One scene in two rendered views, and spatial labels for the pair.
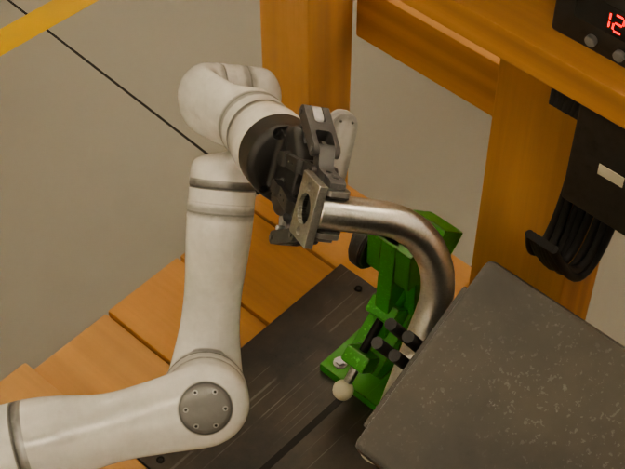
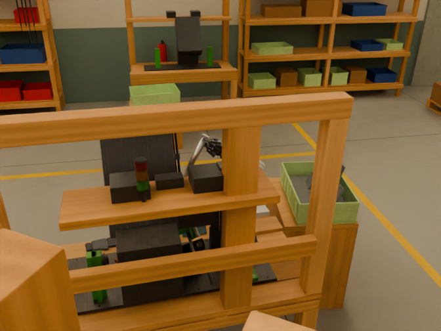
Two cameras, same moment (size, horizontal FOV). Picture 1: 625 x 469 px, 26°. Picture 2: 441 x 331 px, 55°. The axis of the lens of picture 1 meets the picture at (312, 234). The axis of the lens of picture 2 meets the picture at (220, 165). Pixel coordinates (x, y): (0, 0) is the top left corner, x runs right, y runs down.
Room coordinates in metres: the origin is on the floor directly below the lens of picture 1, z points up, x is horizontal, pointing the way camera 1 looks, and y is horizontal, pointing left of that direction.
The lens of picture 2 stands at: (1.93, -1.67, 2.49)
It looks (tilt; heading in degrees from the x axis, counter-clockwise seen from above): 28 degrees down; 123
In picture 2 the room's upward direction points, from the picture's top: 1 degrees clockwise
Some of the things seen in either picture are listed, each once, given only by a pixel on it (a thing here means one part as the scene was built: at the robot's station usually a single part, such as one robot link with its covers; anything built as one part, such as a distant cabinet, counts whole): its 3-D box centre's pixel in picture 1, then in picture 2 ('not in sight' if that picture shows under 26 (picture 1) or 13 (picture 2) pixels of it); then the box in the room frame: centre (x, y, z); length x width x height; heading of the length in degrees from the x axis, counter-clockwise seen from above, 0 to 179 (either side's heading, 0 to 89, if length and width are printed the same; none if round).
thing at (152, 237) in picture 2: not in sight; (150, 263); (0.75, -0.48, 1.07); 0.30 x 0.18 x 0.34; 47
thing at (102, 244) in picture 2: not in sight; (103, 244); (0.28, -0.37, 0.91); 0.20 x 0.11 x 0.03; 57
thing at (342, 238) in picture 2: not in sight; (304, 241); (1.02, 0.98, 0.39); 0.68 x 0.52 x 0.79; 127
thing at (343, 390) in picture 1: (350, 377); not in sight; (1.01, -0.05, 0.96); 0.06 x 0.03 x 0.06; 137
